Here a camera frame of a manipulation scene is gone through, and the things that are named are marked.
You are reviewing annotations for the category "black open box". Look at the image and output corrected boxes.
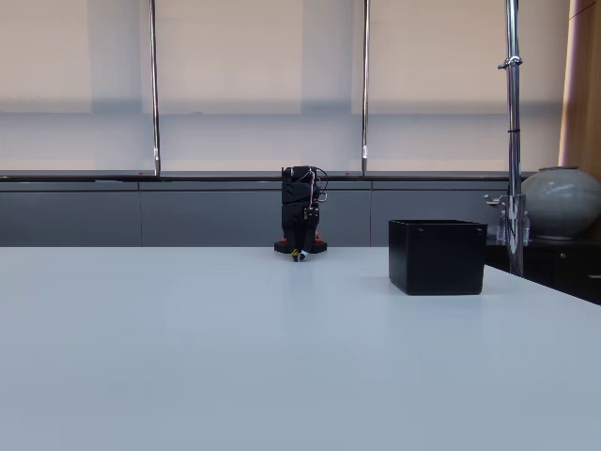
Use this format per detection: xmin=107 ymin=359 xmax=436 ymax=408
xmin=387 ymin=218 xmax=490 ymax=297

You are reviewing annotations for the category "dark window sill ledge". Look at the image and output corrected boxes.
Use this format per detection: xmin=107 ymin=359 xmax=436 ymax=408
xmin=0 ymin=169 xmax=537 ymax=184

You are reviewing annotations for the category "beige roller blind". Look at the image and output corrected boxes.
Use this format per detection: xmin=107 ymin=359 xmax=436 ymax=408
xmin=156 ymin=0 xmax=365 ymax=173
xmin=368 ymin=0 xmax=570 ymax=173
xmin=0 ymin=0 xmax=152 ymax=173

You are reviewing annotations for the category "metal wing-nut pole clamp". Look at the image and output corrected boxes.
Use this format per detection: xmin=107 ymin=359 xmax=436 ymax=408
xmin=483 ymin=193 xmax=528 ymax=209

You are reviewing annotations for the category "chrome stand pole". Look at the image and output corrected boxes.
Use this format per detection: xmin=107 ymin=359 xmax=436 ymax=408
xmin=503 ymin=0 xmax=527 ymax=276

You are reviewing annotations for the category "dark low cabinet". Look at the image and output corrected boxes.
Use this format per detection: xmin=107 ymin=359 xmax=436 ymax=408
xmin=485 ymin=236 xmax=601 ymax=305

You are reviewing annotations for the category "round grey-green ceramic vase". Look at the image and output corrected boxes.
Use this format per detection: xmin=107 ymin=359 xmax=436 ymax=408
xmin=519 ymin=164 xmax=601 ymax=241

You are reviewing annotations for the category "red white gripper servo cable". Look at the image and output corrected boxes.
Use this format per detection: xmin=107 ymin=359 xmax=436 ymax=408
xmin=304 ymin=180 xmax=329 ymax=218

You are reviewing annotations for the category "red white arm servo cable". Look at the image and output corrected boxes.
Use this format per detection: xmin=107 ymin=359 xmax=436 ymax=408
xmin=309 ymin=165 xmax=330 ymax=194

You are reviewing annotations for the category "grey wall panel cabinet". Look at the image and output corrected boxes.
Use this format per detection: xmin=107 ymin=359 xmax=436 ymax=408
xmin=0 ymin=179 xmax=514 ymax=249

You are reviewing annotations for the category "brown wooden wall panel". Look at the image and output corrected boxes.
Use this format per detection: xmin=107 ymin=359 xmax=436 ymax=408
xmin=557 ymin=0 xmax=601 ymax=171

